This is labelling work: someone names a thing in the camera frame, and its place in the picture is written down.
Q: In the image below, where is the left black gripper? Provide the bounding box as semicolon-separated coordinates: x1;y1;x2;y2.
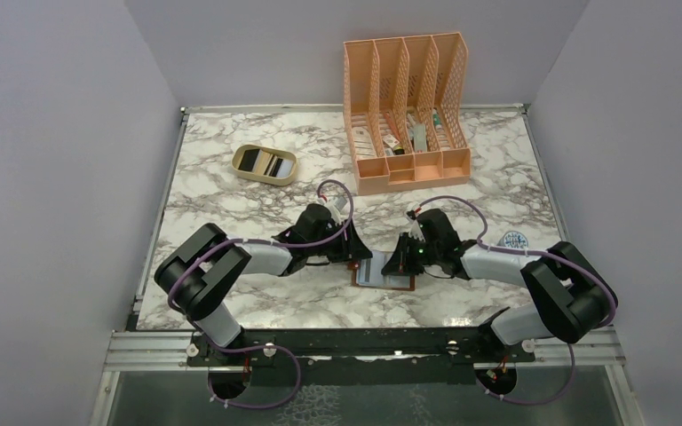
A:
306;219;372;264

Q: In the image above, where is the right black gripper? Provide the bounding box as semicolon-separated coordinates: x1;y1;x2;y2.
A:
382;231;440;275

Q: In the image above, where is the brown leather card holder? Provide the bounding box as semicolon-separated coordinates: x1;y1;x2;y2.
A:
348;250;416;291

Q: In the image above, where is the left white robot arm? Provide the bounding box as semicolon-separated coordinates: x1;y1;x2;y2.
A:
154;202;372;365

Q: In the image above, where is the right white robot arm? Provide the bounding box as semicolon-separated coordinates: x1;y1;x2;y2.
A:
381;209;617;361

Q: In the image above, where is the tan oval card tray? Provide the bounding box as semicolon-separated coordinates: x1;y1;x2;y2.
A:
231;144;298;186

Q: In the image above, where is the small box in organizer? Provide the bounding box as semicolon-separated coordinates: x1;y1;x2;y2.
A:
382;134;406;156

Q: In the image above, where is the green white tube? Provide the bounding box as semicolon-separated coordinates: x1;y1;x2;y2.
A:
432;110;442;131

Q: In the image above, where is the orange plastic file organizer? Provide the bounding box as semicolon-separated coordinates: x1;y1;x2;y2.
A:
343;32;472;195

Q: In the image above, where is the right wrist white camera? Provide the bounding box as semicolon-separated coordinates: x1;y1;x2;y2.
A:
406;207;425;241

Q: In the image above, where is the wrist white camera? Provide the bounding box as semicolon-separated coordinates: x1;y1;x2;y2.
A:
406;207;425;241
324;197;348;224

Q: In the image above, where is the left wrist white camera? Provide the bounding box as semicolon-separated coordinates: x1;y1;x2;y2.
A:
324;197;348;224

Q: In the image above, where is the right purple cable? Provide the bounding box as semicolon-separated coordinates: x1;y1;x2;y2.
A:
407;194;619;406

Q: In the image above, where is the purple cable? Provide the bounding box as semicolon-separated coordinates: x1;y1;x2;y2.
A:
407;194;619;406
166;178;355;411

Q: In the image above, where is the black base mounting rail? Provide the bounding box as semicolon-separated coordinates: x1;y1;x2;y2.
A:
186;327;535;387

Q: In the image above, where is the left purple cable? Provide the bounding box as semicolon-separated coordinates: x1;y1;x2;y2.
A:
166;178;355;411

